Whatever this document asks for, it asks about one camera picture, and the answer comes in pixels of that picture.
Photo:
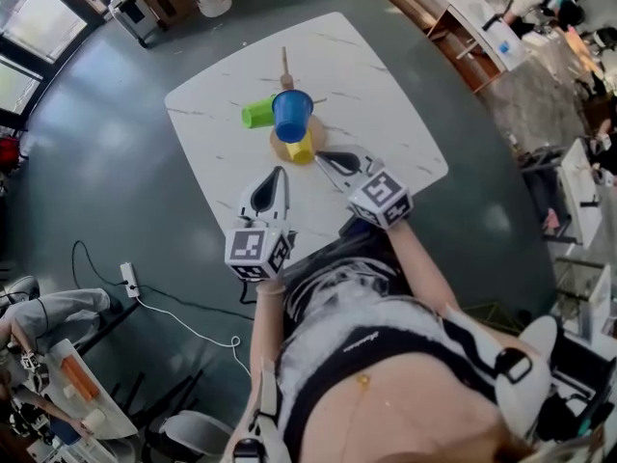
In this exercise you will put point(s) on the person's body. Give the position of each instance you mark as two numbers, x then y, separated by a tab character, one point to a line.
385	379

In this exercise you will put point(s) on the yellow plastic cup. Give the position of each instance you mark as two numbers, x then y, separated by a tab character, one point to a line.
300	151

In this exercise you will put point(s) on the red bag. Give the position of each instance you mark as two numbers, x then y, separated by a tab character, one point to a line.
8	152

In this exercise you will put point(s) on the blue plastic cup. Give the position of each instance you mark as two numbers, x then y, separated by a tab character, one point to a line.
291	114

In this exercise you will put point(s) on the person's right forearm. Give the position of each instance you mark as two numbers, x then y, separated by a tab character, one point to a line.
424	268

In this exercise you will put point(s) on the small blue plastic part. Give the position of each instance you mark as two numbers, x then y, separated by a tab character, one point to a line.
504	47

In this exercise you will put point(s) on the white round-back chair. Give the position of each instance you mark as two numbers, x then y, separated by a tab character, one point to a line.
542	335

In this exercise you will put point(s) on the person's left forearm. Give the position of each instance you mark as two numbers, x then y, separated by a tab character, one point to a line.
267	335

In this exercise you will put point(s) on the orange box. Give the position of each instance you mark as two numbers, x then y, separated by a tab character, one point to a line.
79	379

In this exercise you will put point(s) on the white chair black legs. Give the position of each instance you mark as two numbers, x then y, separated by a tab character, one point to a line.
193	432

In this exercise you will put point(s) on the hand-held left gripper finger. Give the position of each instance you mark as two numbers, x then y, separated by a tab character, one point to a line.
260	196
282	198

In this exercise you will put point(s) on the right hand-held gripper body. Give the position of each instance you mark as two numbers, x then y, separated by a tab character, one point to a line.
383	198

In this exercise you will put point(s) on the white portable air cooler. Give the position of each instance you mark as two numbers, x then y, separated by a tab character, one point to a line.
132	15

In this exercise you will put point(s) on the white table with clutter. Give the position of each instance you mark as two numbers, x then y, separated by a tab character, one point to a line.
91	393

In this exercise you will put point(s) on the white side table wooden frame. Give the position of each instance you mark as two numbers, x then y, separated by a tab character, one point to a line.
482	41

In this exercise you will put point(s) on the wooden cup tree stand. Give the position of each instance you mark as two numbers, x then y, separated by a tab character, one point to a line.
301	133

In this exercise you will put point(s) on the green plastic cup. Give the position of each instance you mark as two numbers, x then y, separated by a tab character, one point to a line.
258	113

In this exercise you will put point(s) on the black-framed glass doors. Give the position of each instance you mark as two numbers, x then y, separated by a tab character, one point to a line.
34	41

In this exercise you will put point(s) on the white table black frame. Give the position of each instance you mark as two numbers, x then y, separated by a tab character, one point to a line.
578	191

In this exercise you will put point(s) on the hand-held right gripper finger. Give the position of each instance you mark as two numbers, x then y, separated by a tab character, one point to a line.
332	174
354	159

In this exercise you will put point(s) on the white power strip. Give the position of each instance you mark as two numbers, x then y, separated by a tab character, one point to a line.
129	280

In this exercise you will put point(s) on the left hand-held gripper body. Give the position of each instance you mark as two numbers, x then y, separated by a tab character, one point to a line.
255	251

